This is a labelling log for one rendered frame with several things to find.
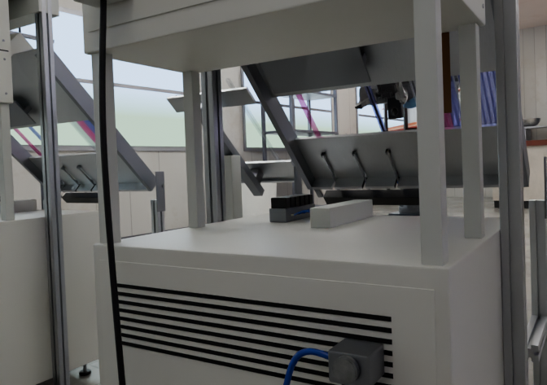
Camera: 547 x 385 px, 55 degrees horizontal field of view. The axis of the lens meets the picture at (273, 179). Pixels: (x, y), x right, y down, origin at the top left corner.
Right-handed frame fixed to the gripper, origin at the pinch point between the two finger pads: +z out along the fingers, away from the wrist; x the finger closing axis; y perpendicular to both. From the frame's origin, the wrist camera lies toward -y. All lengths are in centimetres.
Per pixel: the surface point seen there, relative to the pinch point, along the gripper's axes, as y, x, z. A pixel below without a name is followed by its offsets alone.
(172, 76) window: -72, -341, -290
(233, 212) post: -28, -56, 15
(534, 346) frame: -45, 41, 43
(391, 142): -10.8, 1.8, 1.5
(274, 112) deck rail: 5.7, -30.0, 8.5
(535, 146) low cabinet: -358, -24, -601
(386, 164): -19.8, -2.3, -0.9
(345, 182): -26.2, -17.8, -0.3
